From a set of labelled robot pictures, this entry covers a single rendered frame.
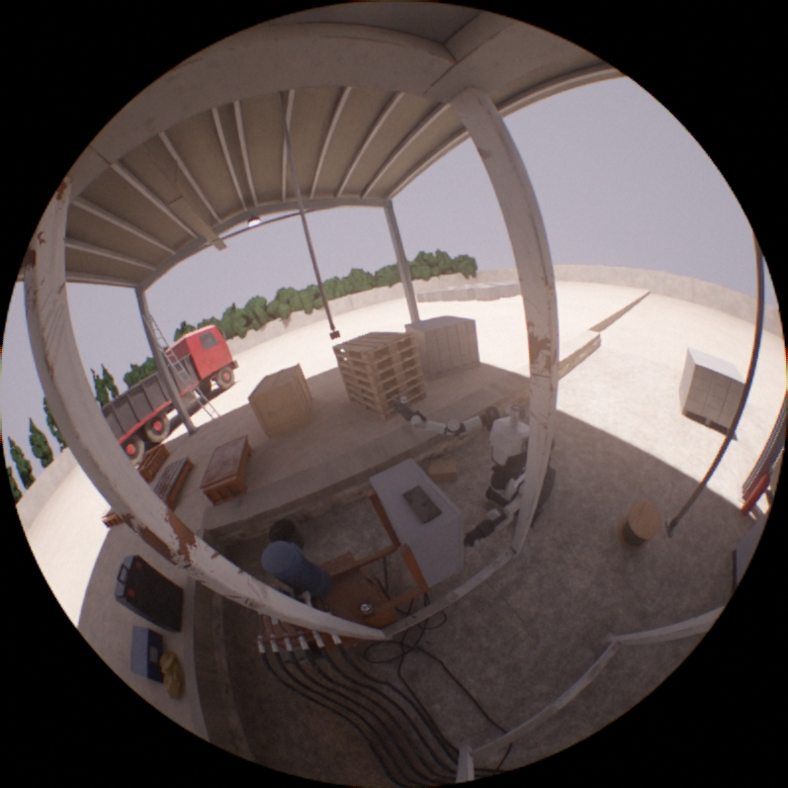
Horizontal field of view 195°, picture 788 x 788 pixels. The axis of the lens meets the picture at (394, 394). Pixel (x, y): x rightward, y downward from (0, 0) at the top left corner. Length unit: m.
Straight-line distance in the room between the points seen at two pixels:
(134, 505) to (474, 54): 0.84
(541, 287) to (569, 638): 2.11
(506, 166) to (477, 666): 2.28
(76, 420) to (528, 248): 0.76
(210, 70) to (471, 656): 2.42
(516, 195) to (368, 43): 0.37
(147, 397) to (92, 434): 8.34
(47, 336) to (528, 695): 2.35
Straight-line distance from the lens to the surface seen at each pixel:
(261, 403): 3.81
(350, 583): 1.56
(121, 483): 0.41
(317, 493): 2.58
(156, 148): 4.28
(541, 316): 0.53
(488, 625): 2.00
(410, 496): 0.94
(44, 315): 0.42
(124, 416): 8.53
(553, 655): 2.10
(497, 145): 0.53
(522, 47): 0.55
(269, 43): 0.45
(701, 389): 4.74
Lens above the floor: 1.98
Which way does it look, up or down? 25 degrees down
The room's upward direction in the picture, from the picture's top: 15 degrees counter-clockwise
